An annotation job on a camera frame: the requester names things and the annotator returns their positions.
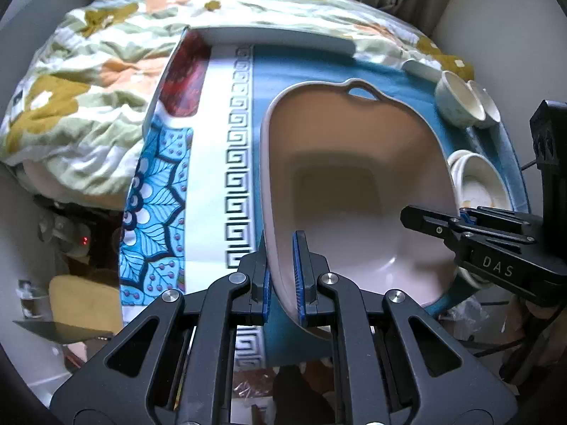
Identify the white bowl with yellow inside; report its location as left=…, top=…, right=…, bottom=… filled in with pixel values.
left=460, top=157, right=511, bottom=211

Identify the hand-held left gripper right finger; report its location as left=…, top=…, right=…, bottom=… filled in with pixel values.
left=292, top=231, right=519, bottom=425

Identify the floral duvet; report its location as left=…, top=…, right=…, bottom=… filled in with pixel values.
left=0, top=0, right=476, bottom=213

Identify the white cup with pattern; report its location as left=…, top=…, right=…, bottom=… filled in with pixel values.
left=434, top=70, right=487, bottom=125

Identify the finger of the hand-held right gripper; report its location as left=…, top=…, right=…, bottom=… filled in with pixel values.
left=400, top=206, right=471, bottom=242
left=470, top=206, right=544, bottom=244

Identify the device with red light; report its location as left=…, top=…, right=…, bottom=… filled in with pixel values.
left=39, top=211, right=121, bottom=272

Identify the patterned teal cloth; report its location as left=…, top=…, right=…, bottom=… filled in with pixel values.
left=119, top=31, right=531, bottom=369

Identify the pink square dish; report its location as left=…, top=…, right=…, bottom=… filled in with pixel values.
left=260, top=78, right=481, bottom=341

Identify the white bowl with patterned outside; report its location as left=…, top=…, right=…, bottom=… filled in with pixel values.
left=467, top=80, right=501, bottom=129

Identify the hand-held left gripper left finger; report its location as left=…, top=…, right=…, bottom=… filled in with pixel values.
left=50, top=230, right=272, bottom=425

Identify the clear plastic bag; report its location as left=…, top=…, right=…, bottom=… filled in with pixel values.
left=438, top=300, right=490, bottom=348

